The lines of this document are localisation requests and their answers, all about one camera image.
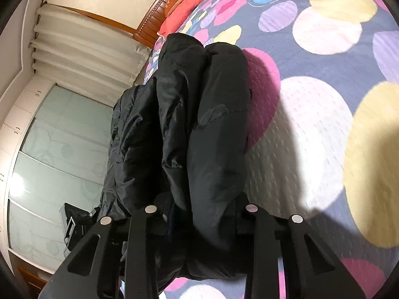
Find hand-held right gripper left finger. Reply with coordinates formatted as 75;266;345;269
40;204;170;299

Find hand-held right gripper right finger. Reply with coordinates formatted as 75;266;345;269
237;195;367;299

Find black puffer jacket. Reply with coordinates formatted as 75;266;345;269
100;33;254;284

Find wooden nightstand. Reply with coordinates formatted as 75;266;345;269
17;265;48;299

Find frosted glass wardrobe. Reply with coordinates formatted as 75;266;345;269
0;78;115;275

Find polka dot bedspread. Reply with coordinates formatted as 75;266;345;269
142;0;399;299

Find cream window curtain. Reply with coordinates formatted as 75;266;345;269
29;3;151;87

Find wooden headboard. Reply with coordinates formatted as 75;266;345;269
134;0;200;50

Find red pillow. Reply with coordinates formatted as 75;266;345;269
157;0;232;38

